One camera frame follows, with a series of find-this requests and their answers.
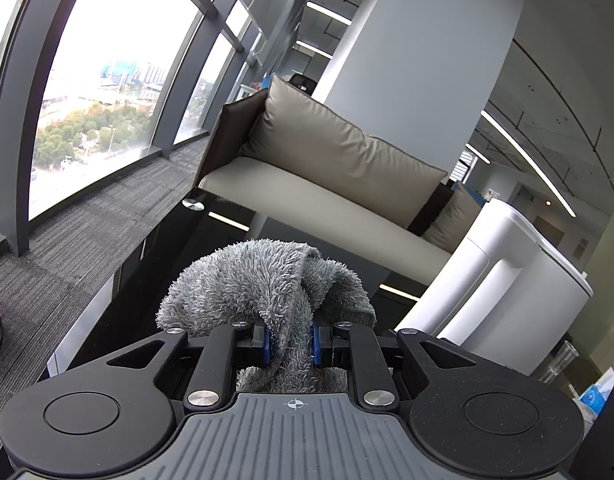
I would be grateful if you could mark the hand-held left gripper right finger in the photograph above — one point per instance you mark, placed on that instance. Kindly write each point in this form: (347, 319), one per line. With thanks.
(315, 347)

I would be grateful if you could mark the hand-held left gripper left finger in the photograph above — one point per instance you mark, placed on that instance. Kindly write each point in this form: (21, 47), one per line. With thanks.
(267, 347)

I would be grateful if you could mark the grey fluffy cloth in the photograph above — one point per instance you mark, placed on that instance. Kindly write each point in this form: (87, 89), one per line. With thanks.
(247, 280)

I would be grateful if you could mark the beige sofa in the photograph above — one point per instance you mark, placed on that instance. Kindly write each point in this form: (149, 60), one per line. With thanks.
(312, 195)

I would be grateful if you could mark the round metal table fitting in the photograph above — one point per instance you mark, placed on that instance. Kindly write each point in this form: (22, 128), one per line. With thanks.
(192, 204)

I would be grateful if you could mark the beige sofa cushion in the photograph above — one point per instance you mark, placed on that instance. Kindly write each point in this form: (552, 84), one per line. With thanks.
(327, 145)
(454, 222)

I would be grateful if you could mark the clear drinking glass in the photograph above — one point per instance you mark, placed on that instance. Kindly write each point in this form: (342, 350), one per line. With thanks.
(562, 362)

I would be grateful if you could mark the short ceiling light strip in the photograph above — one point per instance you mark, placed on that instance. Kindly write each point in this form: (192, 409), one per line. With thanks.
(314, 49)
(329, 12)
(478, 152)

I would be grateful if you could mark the blue tissue pack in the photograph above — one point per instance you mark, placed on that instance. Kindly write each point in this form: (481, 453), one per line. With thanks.
(594, 392)

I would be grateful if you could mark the long ceiling light strip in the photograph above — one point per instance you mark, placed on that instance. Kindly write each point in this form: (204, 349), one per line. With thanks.
(532, 160)

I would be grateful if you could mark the large glass window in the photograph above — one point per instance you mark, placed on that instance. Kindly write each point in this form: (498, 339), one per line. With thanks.
(102, 90)

